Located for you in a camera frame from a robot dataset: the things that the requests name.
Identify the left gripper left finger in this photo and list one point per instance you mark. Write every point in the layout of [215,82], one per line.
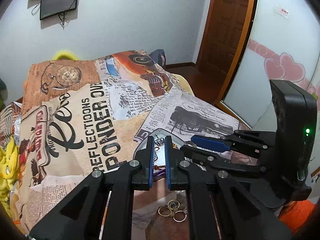
[101,206]

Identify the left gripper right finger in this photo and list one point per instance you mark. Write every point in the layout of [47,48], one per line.
[219,207]

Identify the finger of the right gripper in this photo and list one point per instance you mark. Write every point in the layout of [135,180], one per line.
[213,144]
[216,162]

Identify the purple heart tin box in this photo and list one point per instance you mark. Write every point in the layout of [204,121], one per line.
[159,135]

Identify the orange cloth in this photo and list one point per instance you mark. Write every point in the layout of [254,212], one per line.
[295,213]

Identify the yellow plush toy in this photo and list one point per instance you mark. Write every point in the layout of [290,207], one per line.
[9,167]

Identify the dark blue bag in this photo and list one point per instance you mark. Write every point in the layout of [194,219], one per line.
[158,56]

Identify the newspaper print bed quilt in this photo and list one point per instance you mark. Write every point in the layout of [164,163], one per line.
[82,116]

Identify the white wardrobe sliding door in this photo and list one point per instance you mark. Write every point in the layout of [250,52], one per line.
[283,45]

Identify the brown wooden door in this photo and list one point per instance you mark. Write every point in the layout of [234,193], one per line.
[223,38]

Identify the yellow curved headboard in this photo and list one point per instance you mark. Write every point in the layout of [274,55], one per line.
[65,55]

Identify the small black wall monitor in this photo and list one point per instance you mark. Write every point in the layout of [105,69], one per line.
[50,8]

